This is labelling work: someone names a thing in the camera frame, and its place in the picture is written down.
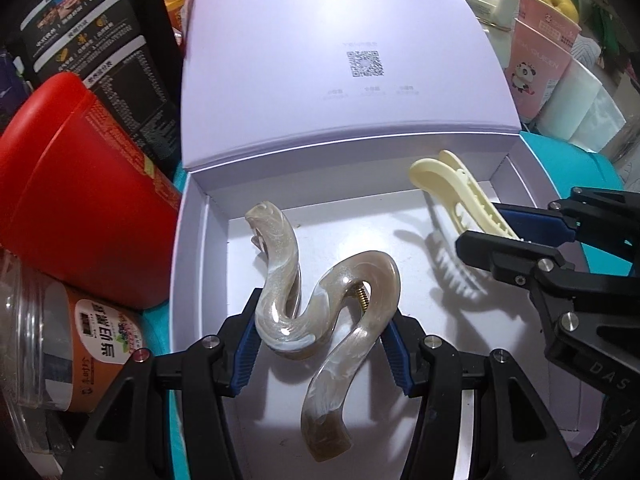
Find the lavender hinged gift box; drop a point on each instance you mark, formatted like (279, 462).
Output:
(300, 60)

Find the cream hair claw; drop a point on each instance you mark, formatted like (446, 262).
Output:
(450, 185)

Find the white paper roll pack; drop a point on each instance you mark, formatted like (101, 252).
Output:
(585, 105)

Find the red canister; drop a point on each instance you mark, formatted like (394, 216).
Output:
(75, 185)

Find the clear jar with orange label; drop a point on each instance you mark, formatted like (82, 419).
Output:
(90, 360)

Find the teal bubble mat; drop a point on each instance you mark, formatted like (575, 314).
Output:
(560, 170)

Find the yellow fruit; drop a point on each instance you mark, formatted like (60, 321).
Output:
(557, 2)

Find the black printed pouch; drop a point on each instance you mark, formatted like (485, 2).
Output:
(100, 35)

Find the pearl beige hair claw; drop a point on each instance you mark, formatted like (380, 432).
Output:
(330, 390)

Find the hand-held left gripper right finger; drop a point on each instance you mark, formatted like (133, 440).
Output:
(397, 365)

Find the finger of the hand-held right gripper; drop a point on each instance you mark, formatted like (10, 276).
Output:
(535, 222)
(500, 255)

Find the red snack packet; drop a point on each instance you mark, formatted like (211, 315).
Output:
(175, 15)

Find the pink panda paper cup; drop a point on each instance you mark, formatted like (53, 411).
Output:
(535, 75)

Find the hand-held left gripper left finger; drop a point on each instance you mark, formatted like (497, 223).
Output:
(244, 355)

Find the pink printed paper cup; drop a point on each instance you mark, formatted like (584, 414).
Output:
(550, 30)

